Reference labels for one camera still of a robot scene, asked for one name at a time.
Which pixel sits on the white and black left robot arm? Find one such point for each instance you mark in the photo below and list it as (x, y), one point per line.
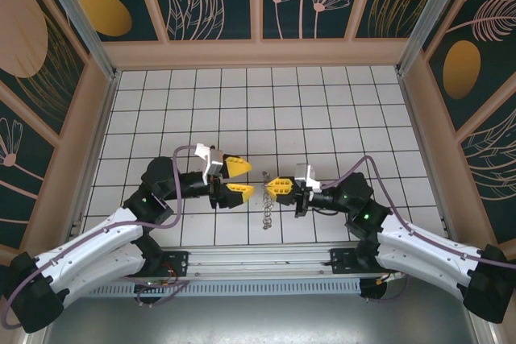
(101, 231)

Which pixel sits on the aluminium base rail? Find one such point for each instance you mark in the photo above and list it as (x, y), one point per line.
(258, 257)

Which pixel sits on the aluminium corner post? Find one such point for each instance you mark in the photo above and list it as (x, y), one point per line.
(427, 21)
(80, 26)

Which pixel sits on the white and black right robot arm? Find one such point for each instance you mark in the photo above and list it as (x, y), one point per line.
(423, 257)

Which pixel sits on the aluminium table side rail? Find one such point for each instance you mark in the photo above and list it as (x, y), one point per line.
(98, 150)
(422, 150)

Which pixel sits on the metal strip with key rings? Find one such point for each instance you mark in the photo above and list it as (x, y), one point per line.
(267, 211)

